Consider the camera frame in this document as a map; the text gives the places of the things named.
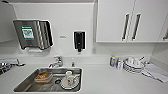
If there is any black soap dispenser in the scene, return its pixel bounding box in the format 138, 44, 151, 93
72, 30, 87, 54

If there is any small chrome soap pump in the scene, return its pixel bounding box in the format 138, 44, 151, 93
70, 57, 76, 67

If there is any chrome sink faucet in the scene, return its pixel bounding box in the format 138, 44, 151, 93
48, 55, 64, 69

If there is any white patterned mug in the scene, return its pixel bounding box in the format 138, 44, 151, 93
64, 70, 77, 86

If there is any small white jar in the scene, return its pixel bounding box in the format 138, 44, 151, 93
116, 57, 125, 71

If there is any white plate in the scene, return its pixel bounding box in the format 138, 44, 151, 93
60, 74, 82, 91

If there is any round sink drain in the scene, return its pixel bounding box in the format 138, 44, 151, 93
54, 78, 62, 85

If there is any steel paper towel dispenser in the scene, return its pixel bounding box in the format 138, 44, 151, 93
12, 19, 54, 52

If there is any white cup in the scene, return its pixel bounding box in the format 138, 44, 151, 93
127, 56, 137, 65
134, 57, 145, 67

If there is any orange food container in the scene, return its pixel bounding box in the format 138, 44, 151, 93
33, 70, 55, 84

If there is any steel kitchen sink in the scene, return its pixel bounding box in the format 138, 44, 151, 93
12, 66, 84, 94

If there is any white wall outlet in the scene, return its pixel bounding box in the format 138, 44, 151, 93
91, 45, 97, 55

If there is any small wall label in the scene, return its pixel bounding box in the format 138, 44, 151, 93
58, 35, 66, 39

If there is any white wall cabinet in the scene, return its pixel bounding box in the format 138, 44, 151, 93
0, 2, 18, 44
95, 0, 168, 44

